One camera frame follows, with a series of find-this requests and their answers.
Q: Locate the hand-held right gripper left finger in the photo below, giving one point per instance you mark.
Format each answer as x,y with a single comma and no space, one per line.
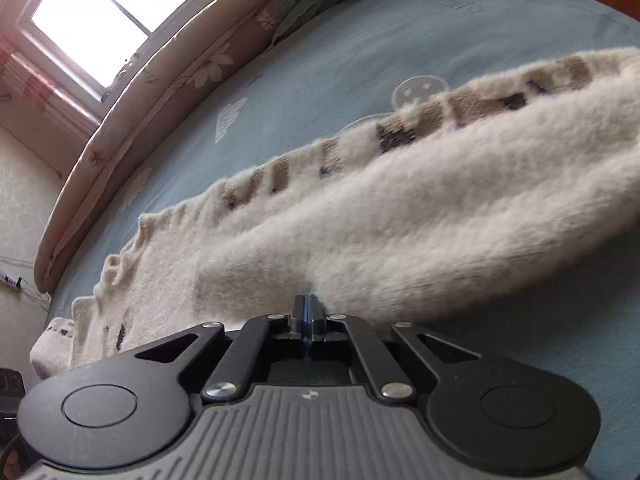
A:
299,320

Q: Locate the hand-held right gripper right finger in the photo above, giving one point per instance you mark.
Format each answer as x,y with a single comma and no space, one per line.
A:
315,320

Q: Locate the white fuzzy sweater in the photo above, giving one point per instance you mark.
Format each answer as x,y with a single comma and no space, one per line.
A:
400,210

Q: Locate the bed with blue floral sheet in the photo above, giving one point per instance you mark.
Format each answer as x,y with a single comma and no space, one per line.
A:
350,70

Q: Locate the pink floral quilt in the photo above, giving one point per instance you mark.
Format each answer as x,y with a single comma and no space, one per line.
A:
175,90

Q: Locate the power strip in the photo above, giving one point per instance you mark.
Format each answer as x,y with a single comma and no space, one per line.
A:
11,282

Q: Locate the pink striped curtain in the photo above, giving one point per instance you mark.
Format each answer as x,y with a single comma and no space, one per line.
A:
40,85

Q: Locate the window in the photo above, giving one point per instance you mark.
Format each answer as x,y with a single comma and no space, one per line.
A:
100,15

